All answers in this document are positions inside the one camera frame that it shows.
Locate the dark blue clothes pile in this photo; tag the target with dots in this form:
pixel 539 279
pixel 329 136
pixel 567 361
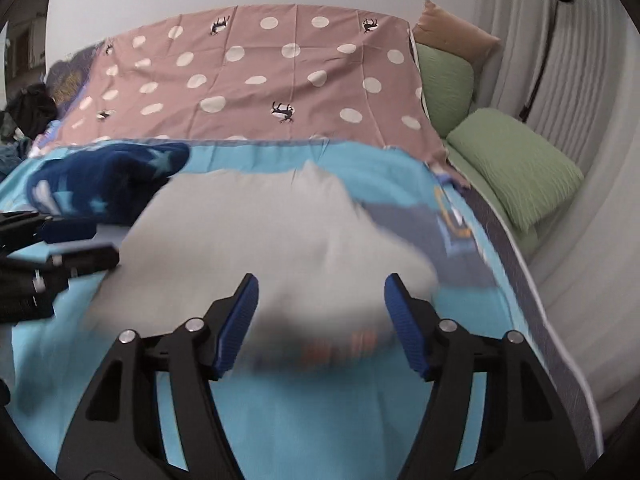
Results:
pixel 12 155

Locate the near green pillow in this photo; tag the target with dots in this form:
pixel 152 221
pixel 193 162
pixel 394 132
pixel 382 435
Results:
pixel 530 177

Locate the black clothes pile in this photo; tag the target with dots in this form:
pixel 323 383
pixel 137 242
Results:
pixel 28 113

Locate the blue grey bed cover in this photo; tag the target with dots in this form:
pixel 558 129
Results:
pixel 353 421

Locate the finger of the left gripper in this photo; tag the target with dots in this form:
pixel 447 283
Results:
pixel 79 263
pixel 51 230

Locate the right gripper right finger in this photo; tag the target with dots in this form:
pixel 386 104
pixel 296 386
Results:
pixel 525 431

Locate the white cotton garment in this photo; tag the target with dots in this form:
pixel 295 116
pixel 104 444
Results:
pixel 320 260

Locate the purple patterned blanket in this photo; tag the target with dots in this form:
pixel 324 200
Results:
pixel 67 77

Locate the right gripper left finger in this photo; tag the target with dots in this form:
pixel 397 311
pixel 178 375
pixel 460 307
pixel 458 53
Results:
pixel 115 432

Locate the green pillow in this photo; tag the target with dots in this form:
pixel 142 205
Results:
pixel 530 177
pixel 448 86

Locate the patterned blue folded garment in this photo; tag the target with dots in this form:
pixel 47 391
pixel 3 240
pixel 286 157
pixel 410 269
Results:
pixel 312 354

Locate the far green pillow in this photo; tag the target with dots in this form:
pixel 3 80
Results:
pixel 448 86

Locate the navy star fleece garment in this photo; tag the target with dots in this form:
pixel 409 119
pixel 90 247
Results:
pixel 110 185

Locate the pink polka dot sheet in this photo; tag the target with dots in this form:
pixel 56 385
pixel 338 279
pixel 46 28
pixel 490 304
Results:
pixel 279 72

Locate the tan pillow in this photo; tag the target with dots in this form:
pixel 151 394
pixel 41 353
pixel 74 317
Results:
pixel 439 29

